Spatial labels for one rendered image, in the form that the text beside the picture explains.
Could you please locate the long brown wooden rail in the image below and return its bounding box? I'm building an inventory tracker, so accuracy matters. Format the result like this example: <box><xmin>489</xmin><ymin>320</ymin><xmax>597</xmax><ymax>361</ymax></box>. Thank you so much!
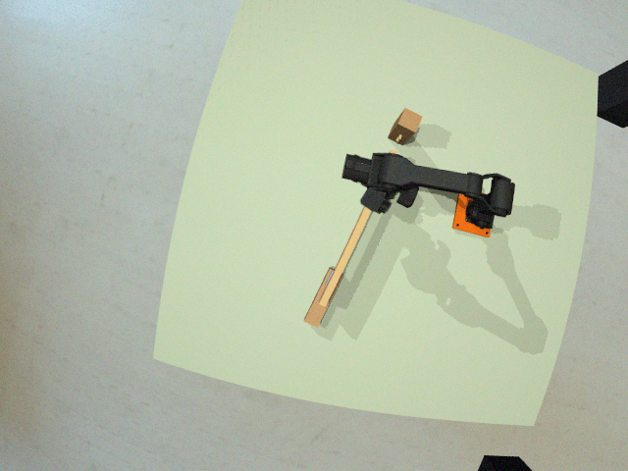
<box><xmin>319</xmin><ymin>206</ymin><xmax>371</xmax><ymax>307</ymax></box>

